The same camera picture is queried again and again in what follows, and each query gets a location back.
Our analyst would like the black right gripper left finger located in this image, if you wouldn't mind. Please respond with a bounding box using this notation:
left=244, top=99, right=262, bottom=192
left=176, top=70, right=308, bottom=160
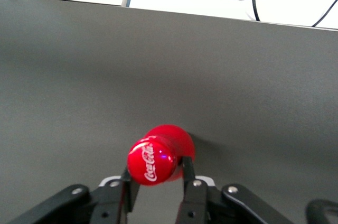
left=5, top=166, right=141, bottom=224

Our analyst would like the red coke bottle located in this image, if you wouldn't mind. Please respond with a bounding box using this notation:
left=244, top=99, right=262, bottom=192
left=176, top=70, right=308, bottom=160
left=127, top=124, right=195, bottom=186

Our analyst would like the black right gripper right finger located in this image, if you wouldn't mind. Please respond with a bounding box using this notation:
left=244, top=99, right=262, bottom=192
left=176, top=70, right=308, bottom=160
left=176, top=156, right=294, bottom=224

